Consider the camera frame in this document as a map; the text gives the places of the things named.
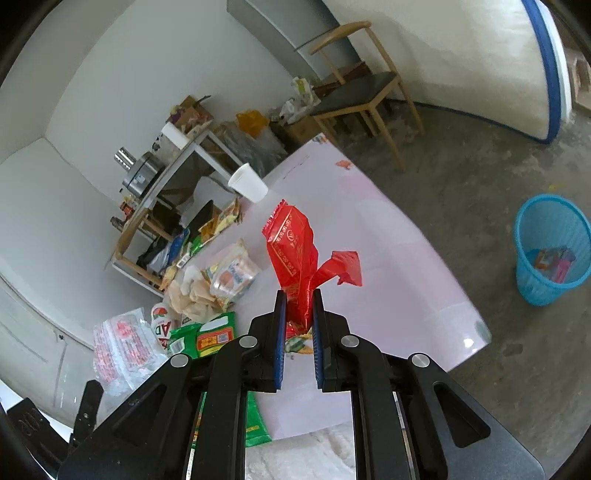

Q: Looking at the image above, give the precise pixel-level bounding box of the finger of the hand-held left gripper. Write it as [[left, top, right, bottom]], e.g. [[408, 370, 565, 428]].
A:
[[69, 381, 105, 450]]

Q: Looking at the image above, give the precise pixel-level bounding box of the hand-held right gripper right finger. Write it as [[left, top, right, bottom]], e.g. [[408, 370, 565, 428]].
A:
[[311, 288, 546, 480]]

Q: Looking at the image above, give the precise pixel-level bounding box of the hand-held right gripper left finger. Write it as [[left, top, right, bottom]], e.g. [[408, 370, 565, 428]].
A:
[[58, 290, 288, 480]]

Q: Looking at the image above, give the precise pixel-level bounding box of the red plastic wrapper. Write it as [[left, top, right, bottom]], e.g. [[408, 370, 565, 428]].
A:
[[261, 199, 363, 356]]

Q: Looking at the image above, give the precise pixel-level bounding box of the blue plastic wastebasket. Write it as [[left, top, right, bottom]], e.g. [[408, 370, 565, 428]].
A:
[[515, 194, 591, 308]]

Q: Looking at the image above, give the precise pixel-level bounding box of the green packet with red label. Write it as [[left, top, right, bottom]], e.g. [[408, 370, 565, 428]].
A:
[[196, 311, 273, 448]]

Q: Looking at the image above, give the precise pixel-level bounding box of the clear bag with red print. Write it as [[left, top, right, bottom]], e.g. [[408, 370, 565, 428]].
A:
[[92, 308, 169, 398]]

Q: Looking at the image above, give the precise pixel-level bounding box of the clear food bag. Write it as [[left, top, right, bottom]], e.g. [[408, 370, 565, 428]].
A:
[[203, 239, 260, 311]]

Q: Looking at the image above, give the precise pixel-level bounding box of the white fuzzy garment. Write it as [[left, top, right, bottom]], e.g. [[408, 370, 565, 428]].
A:
[[245, 422, 356, 480]]

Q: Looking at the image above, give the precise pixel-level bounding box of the yellow snack packet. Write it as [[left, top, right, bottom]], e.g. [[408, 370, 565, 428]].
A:
[[159, 263, 181, 291], [198, 217, 220, 243], [215, 198, 243, 232]]

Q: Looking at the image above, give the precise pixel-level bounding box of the blue snack bag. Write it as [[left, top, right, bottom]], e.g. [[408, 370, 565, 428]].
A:
[[168, 231, 190, 266]]

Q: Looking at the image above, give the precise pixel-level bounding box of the white paper cup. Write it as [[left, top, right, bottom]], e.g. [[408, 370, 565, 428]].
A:
[[228, 163, 269, 203]]

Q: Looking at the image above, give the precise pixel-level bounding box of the wooden chair with black seat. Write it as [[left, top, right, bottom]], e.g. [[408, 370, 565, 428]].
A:
[[113, 200, 215, 291], [308, 21, 426, 171]]

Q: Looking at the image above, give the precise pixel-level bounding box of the clear plastic bag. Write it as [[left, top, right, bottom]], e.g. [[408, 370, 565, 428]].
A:
[[217, 122, 287, 178]]

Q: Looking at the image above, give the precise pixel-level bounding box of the white desk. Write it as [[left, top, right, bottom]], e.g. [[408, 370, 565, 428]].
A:
[[110, 127, 245, 296]]

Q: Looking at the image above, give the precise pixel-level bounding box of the open cardboard box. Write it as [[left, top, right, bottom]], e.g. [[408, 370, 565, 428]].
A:
[[277, 115, 333, 151]]

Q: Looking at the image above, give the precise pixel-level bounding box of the metal kitchen appliance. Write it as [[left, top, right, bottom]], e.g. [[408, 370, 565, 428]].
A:
[[114, 147, 169, 197]]

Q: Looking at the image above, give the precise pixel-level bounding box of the yellow plastic bag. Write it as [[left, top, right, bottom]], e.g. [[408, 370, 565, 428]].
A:
[[236, 109, 269, 138]]

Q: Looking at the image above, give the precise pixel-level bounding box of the cardboard box with printed packets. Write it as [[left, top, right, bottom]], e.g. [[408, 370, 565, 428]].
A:
[[168, 95, 215, 134]]

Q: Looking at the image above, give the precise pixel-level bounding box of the colourful crumpled wrapper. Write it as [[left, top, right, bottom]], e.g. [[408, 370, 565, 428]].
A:
[[533, 247, 575, 282]]

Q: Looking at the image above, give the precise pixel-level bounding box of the white plastic bag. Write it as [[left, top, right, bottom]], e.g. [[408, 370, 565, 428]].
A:
[[270, 76, 321, 125]]

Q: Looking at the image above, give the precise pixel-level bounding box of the white mattress with blue edge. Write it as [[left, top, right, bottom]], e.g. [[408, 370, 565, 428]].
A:
[[318, 0, 575, 145]]

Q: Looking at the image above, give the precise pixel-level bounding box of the grey refrigerator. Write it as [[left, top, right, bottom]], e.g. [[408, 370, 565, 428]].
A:
[[226, 0, 365, 86]]

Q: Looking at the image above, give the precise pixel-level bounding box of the brown cardboard box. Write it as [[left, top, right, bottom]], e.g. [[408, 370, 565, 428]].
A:
[[566, 46, 591, 109]]

